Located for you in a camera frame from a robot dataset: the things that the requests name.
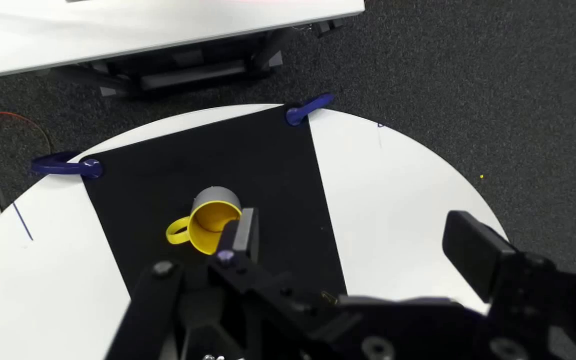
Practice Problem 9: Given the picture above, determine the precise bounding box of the blue clamp far side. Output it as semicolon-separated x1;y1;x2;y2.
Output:
286;93;335;125

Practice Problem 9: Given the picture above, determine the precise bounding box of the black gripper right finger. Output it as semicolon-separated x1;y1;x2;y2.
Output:
443;210;517;301

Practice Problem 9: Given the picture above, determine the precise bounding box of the black mat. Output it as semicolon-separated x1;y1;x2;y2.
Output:
86;108;346;295

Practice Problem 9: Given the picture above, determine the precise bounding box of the blue clamp near robot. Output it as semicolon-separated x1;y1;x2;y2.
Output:
33;151;105;177

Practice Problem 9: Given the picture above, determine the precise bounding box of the white mug yellow inside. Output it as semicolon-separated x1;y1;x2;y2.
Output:
166;186;243;255

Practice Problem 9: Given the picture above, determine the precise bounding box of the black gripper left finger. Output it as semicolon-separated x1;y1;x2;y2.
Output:
216;208;260;266

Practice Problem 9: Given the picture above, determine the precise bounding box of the white robot base table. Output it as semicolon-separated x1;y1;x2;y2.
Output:
0;0;366;75

